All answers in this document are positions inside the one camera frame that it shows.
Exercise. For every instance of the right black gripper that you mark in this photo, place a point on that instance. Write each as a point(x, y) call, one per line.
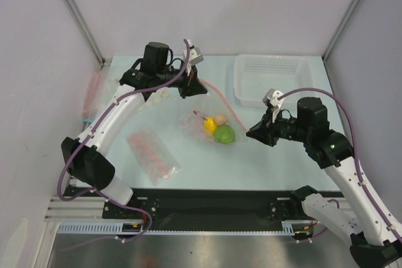
point(269, 129)

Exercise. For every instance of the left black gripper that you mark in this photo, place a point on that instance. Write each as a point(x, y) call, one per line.
point(191, 85)

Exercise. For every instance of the red toy chili pepper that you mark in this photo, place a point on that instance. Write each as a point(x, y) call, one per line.
point(199, 114)

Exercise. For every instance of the clear strawberry zip bag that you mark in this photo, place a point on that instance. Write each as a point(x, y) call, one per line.
point(211, 104)

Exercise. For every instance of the beige toy mushroom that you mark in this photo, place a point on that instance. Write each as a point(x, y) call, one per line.
point(220, 119)

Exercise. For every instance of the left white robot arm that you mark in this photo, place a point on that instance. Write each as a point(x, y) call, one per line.
point(85, 156)

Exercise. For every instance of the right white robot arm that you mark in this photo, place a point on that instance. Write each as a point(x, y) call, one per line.
point(372, 234)

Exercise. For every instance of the strawberry zip bag on table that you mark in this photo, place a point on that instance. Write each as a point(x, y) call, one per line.
point(152, 155)

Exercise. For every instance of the white perforated plastic basket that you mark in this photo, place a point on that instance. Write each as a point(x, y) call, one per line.
point(254, 75)

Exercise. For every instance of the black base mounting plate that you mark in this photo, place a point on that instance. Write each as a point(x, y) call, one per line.
point(184, 210)

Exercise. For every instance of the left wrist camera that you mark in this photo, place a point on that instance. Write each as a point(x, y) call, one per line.
point(195, 57)

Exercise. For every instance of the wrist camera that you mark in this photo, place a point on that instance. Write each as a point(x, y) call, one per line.
point(195, 57)
point(273, 102)

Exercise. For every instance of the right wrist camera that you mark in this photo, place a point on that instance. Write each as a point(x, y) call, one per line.
point(273, 102)

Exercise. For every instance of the white slotted cable duct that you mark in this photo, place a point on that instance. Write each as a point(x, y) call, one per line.
point(120, 228)

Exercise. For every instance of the aluminium frame rail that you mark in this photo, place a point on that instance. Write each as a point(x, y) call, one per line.
point(82, 209)

